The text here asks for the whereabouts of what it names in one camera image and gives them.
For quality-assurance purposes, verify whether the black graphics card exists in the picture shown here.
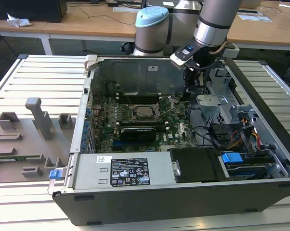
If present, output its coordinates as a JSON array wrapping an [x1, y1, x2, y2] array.
[[119, 127, 158, 146]]

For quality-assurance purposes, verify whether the silver power supply unit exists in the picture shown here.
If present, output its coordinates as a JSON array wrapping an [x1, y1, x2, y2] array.
[[63, 153, 182, 193]]

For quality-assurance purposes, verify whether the black air shroud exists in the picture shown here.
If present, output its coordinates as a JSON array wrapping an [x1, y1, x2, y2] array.
[[168, 148, 230, 183]]

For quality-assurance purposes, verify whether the black open PC case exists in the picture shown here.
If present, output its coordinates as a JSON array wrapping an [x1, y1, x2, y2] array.
[[52, 54, 290, 227]]

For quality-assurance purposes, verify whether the metal disk bay cage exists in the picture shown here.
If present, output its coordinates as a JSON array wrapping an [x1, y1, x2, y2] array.
[[195, 67, 259, 126]]

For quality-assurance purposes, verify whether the wooden desk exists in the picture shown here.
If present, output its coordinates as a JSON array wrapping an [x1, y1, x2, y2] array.
[[0, 0, 290, 52]]

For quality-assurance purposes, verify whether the silver square CPU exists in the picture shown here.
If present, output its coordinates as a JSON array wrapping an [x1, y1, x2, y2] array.
[[136, 106, 153, 116]]

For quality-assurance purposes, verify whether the thin metal locking lever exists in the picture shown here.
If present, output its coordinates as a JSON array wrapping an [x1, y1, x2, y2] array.
[[122, 89, 135, 108]]

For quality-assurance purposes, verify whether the white rimmed desk hatch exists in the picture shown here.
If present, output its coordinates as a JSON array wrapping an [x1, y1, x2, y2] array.
[[237, 8, 261, 14]]

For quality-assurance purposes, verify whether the white flat keyboard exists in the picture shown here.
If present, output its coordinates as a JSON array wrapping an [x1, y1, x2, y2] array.
[[112, 6, 145, 13]]

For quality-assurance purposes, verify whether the metal CPU socket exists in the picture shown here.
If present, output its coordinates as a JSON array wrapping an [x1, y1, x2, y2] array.
[[131, 103, 161, 121]]

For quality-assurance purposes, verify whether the blue disk carrier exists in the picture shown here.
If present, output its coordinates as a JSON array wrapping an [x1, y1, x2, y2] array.
[[221, 152, 244, 167]]

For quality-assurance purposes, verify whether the coloured power wire bundle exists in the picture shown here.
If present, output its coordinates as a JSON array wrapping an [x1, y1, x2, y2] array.
[[228, 129, 260, 151]]

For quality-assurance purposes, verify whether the green motherboard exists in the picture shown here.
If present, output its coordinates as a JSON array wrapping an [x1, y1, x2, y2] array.
[[91, 92, 201, 154]]

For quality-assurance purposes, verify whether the small pale wrist camera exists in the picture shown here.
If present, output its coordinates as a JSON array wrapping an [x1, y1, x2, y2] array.
[[222, 42, 240, 59]]

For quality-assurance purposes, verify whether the green RAM stick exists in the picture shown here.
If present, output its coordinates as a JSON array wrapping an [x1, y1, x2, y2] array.
[[0, 155, 40, 162]]

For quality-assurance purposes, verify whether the black computer box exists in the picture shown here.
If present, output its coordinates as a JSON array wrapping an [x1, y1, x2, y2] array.
[[0, 0, 68, 24]]

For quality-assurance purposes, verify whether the grey parts rack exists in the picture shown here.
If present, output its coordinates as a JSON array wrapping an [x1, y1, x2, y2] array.
[[0, 97, 78, 185]]

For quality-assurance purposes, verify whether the grey case release latch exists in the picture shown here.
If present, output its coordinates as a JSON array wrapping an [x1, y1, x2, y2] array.
[[83, 54, 99, 72]]

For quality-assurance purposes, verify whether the metal socket cover frame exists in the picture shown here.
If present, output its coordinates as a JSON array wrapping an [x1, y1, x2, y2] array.
[[156, 95, 176, 118]]

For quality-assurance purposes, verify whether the white paper sheet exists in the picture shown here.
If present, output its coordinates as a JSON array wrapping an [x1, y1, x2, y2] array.
[[236, 14, 273, 23]]

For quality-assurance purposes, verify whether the blue plastic case latch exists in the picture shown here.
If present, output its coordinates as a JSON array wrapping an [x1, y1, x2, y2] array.
[[49, 168, 65, 180]]

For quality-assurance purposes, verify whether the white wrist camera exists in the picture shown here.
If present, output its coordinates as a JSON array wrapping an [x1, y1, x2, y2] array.
[[170, 44, 201, 67]]

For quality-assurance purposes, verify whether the crumpled white paper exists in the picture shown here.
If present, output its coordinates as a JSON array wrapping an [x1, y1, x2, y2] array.
[[6, 12, 32, 27]]

